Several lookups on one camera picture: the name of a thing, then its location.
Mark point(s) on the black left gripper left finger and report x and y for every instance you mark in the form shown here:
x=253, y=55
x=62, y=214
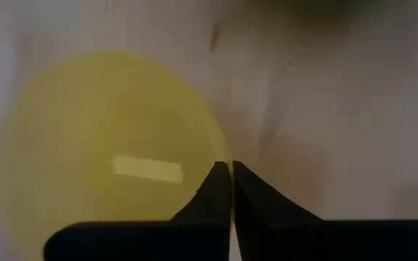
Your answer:
x=194, y=235

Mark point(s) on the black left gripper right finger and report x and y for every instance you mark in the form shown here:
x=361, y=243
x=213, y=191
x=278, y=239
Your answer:
x=303, y=239

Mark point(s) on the small yellow plastic bowl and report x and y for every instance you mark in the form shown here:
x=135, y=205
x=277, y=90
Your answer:
x=85, y=145

